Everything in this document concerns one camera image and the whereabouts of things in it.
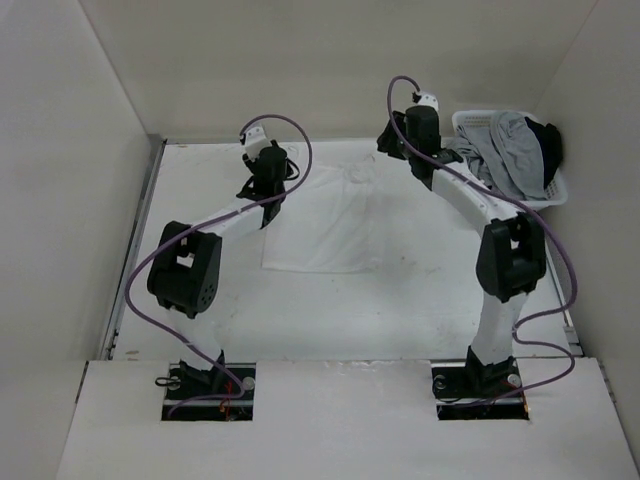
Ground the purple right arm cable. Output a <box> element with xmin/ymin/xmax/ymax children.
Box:
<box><xmin>387</xmin><ymin>75</ymin><xmax>581</xmax><ymax>406</ymax></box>

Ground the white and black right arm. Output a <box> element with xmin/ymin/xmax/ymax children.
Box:
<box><xmin>377</xmin><ymin>105</ymin><xmax>546</xmax><ymax>402</ymax></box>

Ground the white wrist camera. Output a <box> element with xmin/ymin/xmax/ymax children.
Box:
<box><xmin>412</xmin><ymin>90</ymin><xmax>439</xmax><ymax>113</ymax></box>
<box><xmin>240</xmin><ymin>123</ymin><xmax>271</xmax><ymax>159</ymax></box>

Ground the white plastic laundry basket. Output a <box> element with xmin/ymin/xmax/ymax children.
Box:
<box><xmin>449</xmin><ymin>110</ymin><xmax>568</xmax><ymax>210</ymax></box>

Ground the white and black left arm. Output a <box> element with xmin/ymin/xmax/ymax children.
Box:
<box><xmin>142</xmin><ymin>140</ymin><xmax>300</xmax><ymax>319</ymax></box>

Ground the black tank top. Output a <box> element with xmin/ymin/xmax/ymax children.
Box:
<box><xmin>525</xmin><ymin>117</ymin><xmax>564</xmax><ymax>188</ymax></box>

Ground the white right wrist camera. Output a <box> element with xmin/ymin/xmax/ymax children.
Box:
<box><xmin>412</xmin><ymin>90</ymin><xmax>439</xmax><ymax>113</ymax></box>

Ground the white tank top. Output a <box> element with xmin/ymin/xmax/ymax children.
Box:
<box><xmin>261</xmin><ymin>144</ymin><xmax>384</xmax><ymax>274</ymax></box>

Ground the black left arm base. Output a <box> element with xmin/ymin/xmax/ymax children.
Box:
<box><xmin>155</xmin><ymin>361</ymin><xmax>257</xmax><ymax>422</ymax></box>

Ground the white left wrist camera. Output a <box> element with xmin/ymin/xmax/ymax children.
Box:
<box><xmin>240</xmin><ymin>123</ymin><xmax>271</xmax><ymax>159</ymax></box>

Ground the grey tank top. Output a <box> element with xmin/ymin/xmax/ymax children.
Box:
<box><xmin>448</xmin><ymin>110</ymin><xmax>546</xmax><ymax>201</ymax></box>

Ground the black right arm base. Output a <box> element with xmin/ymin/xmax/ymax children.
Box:
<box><xmin>431</xmin><ymin>349</ymin><xmax>529</xmax><ymax>421</ymax></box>

